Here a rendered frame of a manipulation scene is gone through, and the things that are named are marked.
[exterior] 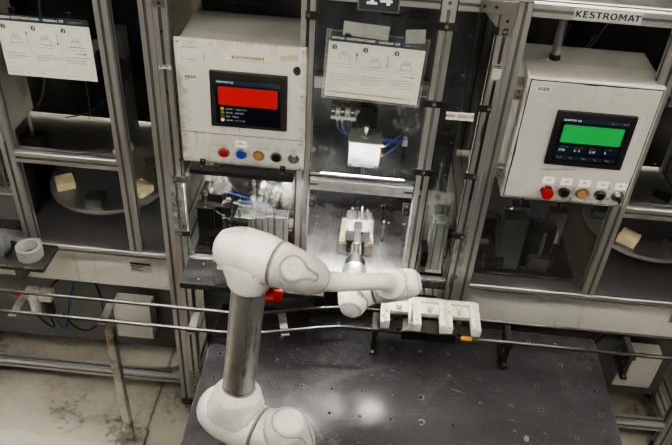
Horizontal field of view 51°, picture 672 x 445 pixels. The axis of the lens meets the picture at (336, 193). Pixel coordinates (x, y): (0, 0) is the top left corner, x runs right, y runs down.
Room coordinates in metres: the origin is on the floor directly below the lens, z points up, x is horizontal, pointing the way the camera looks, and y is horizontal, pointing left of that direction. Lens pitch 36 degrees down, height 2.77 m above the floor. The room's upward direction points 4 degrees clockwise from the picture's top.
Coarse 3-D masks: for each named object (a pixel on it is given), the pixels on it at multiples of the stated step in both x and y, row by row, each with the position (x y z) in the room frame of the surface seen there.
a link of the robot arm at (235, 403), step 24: (216, 240) 1.50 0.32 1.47; (240, 240) 1.47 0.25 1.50; (264, 240) 1.47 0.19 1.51; (240, 264) 1.43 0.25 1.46; (264, 264) 1.41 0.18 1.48; (240, 288) 1.42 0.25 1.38; (264, 288) 1.43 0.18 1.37; (240, 312) 1.42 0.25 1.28; (240, 336) 1.40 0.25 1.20; (240, 360) 1.38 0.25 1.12; (216, 384) 1.42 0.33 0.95; (240, 384) 1.37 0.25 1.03; (216, 408) 1.35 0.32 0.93; (240, 408) 1.33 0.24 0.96; (264, 408) 1.38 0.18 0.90; (216, 432) 1.32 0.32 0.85; (240, 432) 1.30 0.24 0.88
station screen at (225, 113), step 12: (216, 84) 2.00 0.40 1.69; (228, 84) 2.00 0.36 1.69; (240, 84) 2.00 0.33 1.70; (252, 84) 2.00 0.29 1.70; (264, 84) 2.00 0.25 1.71; (276, 84) 2.00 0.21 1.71; (216, 96) 2.00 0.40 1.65; (216, 108) 2.00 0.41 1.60; (228, 108) 2.00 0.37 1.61; (240, 108) 2.00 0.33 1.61; (252, 108) 2.00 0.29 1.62; (264, 108) 2.00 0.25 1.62; (228, 120) 2.00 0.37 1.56; (240, 120) 2.00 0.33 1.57; (252, 120) 2.00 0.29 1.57; (264, 120) 2.00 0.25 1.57; (276, 120) 2.00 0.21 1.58
